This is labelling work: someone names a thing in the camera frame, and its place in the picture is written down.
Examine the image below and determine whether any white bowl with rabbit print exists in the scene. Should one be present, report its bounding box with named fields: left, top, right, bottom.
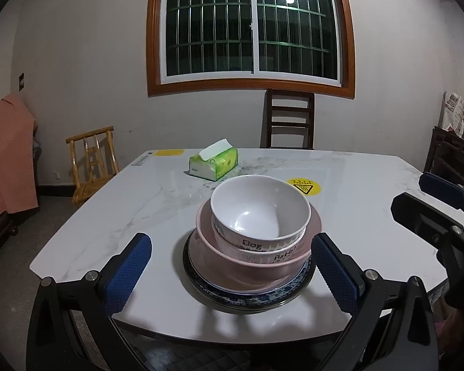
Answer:
left=213, top=224, right=313, bottom=265

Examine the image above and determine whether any folded newspaper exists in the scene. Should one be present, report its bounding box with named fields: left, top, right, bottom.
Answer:
left=442, top=91, right=464, bottom=132

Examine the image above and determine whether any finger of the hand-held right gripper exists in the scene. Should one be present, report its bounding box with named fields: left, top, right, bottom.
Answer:
left=418, top=172, right=464, bottom=212
left=390, top=192, right=464, bottom=249

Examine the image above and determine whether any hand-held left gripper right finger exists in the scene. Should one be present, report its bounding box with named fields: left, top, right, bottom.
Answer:
left=310, top=232, right=438, bottom=371

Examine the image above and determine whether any dark wooden side cabinet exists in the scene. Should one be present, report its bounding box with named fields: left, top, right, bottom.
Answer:
left=423, top=127, right=464, bottom=190

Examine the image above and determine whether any orange cloth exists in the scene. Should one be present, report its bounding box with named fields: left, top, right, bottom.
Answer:
left=0, top=93, right=39, bottom=218

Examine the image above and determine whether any bamboo chair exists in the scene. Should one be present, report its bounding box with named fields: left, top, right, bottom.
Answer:
left=65, top=126, right=120, bottom=208

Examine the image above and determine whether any blue floral plate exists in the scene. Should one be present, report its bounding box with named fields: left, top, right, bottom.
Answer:
left=186, top=234, right=316, bottom=308
left=183, top=232, right=318, bottom=314

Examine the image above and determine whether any pink bowl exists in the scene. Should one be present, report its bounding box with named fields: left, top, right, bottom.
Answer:
left=195, top=197, right=323, bottom=292

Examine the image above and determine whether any barred window with wooden frame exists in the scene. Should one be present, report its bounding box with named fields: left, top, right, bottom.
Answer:
left=146, top=0, right=357, bottom=100

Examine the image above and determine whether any green tissue pack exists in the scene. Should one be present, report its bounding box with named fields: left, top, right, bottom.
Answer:
left=186, top=138, right=240, bottom=182

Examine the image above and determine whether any dark cabinet under cloth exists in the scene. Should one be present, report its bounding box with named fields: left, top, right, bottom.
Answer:
left=0, top=201, right=20, bottom=269

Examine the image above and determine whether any round yellow warning sticker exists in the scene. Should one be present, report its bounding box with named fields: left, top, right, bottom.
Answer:
left=286, top=178, right=322, bottom=197

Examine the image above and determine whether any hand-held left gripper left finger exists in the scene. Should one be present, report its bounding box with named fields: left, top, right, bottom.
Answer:
left=25, top=233, right=153, bottom=371

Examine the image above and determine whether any white bowl with dog print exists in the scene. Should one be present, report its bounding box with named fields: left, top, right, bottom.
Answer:
left=210, top=175, right=311, bottom=254

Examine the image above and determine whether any dark wooden chair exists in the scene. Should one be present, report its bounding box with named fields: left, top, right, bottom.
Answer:
left=260, top=88, right=316, bottom=150

